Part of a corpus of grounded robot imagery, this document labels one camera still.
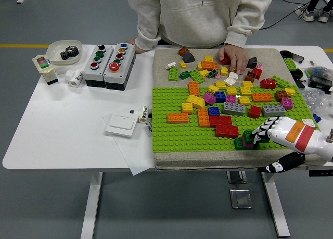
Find person's left hand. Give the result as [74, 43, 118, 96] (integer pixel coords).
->
[217, 45, 250, 76]

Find person's right hand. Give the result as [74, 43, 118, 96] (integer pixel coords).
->
[126, 37, 146, 54]

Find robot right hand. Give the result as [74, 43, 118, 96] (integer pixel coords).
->
[249, 116, 333, 174]

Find dark green long brick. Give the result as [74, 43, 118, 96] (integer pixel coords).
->
[241, 130, 271, 144]
[233, 137, 258, 151]

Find green studded baseplate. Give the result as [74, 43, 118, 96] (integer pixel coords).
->
[151, 85, 326, 154]

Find white upturned square brick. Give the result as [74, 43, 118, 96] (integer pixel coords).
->
[224, 76, 239, 87]

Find grey long brick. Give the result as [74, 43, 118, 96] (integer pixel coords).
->
[261, 104, 287, 118]
[222, 102, 246, 117]

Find magenta square brick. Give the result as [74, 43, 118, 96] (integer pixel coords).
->
[280, 97, 294, 110]

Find orange long brick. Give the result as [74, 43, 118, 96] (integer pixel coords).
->
[197, 108, 211, 128]
[251, 92, 274, 103]
[200, 60, 220, 71]
[187, 81, 200, 96]
[166, 112, 189, 124]

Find grey emergency-stop control box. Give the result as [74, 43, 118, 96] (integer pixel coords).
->
[103, 42, 136, 91]

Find red rounded brick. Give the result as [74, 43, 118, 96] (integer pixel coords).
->
[259, 78, 277, 90]

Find clear crumpled plastic bag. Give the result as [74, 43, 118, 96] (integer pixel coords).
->
[301, 89, 333, 117]

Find lime green long brick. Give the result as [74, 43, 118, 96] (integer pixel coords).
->
[188, 69, 206, 83]
[271, 74, 296, 89]
[283, 57, 298, 71]
[168, 66, 180, 82]

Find magenta rounded brick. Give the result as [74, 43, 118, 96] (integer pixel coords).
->
[202, 92, 217, 105]

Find black table control panel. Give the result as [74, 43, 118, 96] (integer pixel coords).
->
[309, 169, 333, 178]

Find grey four-button control box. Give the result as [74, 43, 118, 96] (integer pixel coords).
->
[82, 44, 114, 88]

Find person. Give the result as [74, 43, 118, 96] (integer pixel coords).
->
[295, 0, 333, 23]
[126, 0, 276, 76]

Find black module with green terminal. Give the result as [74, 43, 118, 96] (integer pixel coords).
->
[309, 75, 333, 93]

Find red long brick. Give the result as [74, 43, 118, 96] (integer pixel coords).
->
[208, 115, 233, 128]
[214, 123, 239, 138]

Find yellow arch brick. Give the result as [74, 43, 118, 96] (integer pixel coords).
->
[185, 94, 206, 109]

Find black metal gear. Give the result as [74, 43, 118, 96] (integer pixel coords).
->
[60, 45, 80, 60]

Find white table leg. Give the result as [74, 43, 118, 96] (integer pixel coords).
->
[261, 172, 291, 237]
[80, 171, 104, 239]

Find clear bag of small parts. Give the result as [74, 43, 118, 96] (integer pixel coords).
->
[304, 66, 333, 79]

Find white pipe tee fitting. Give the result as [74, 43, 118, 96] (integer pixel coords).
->
[65, 68, 84, 88]

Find white labelled pipe fitting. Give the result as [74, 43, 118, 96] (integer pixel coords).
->
[137, 105, 152, 124]

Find white bowl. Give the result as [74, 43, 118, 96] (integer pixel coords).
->
[46, 40, 83, 66]

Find metal floor socket box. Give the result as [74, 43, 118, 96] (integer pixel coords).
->
[229, 188, 253, 210]

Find black rubber ring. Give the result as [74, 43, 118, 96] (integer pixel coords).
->
[290, 68, 304, 80]

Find black floor cable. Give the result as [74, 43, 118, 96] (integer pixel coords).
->
[260, 0, 308, 31]

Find grey metal table bracket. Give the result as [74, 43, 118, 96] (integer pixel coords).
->
[226, 170, 247, 184]

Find white wall switch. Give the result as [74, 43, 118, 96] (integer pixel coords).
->
[105, 114, 137, 138]

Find white red-green pushbutton switch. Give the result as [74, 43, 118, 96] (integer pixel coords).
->
[31, 54, 59, 86]

